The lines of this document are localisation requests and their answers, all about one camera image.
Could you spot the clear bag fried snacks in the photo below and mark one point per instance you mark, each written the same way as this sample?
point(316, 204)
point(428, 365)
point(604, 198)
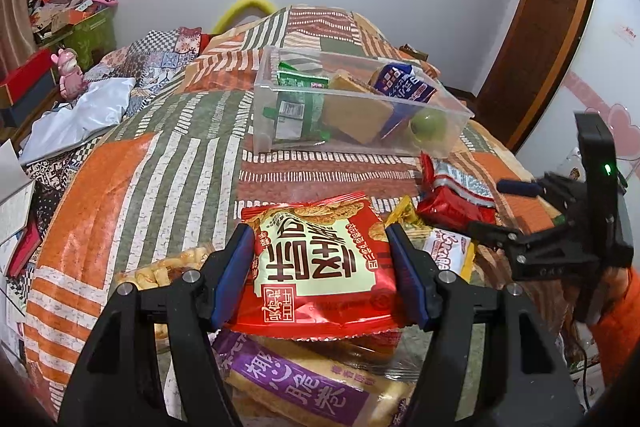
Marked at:
point(393, 355)

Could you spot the right hand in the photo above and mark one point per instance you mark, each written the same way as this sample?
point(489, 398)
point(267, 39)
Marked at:
point(621, 307)

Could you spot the pink plush toy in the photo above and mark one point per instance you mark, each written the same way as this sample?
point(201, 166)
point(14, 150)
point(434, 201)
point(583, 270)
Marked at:
point(71, 78)

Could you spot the blue snack packet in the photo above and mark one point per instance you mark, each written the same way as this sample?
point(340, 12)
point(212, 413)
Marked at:
point(397, 80)

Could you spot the peanut snack clear bag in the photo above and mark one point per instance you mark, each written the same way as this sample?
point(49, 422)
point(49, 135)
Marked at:
point(162, 272)

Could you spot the white plastic bag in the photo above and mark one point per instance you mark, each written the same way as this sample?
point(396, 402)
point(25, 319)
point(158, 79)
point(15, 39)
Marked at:
point(100, 108)

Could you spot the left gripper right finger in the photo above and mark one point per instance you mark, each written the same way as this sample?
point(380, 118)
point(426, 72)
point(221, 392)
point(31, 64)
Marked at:
point(523, 382)

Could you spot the checkered patterned blanket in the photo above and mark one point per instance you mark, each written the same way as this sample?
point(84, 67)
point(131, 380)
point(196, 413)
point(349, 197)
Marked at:
point(153, 61)

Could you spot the clear bag brown biscuits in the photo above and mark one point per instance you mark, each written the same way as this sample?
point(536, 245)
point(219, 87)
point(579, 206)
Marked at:
point(356, 110)

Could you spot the green pea snack packet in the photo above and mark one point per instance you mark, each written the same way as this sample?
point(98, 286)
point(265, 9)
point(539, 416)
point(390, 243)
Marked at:
point(297, 115)

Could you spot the large red cracker bag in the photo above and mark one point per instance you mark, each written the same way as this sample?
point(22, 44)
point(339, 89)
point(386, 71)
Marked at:
point(321, 271)

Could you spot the yellow small snack packet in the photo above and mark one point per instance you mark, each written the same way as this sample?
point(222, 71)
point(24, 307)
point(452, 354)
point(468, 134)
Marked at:
point(450, 250)

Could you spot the clear plastic storage bin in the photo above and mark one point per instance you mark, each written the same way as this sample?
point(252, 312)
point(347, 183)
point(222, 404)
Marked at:
point(399, 142)

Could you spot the green round jelly cup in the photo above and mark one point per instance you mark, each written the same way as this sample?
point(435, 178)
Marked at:
point(428, 125)

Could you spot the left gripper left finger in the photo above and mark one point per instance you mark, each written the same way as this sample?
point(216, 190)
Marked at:
point(116, 380)

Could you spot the open notebook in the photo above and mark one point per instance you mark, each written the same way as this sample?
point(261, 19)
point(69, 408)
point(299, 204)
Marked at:
point(16, 189)

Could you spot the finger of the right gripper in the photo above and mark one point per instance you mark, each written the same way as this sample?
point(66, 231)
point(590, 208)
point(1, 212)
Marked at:
point(519, 188)

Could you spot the green storage box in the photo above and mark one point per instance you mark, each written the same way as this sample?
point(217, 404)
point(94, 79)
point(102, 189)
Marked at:
point(91, 38)

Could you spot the wooden wardrobe with heart doors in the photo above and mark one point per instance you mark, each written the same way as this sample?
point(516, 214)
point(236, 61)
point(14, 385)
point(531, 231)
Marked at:
point(603, 78)

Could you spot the red foil snack bag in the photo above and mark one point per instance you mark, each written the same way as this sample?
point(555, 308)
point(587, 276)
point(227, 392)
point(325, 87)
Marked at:
point(452, 199)

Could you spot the brown wooden door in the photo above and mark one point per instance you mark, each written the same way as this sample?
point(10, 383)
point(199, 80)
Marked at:
point(528, 68)

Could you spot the red gift box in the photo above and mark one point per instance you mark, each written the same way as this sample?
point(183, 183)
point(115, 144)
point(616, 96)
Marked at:
point(26, 87)

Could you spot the purple coconut roll pack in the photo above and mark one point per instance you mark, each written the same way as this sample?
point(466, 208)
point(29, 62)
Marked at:
point(291, 381)

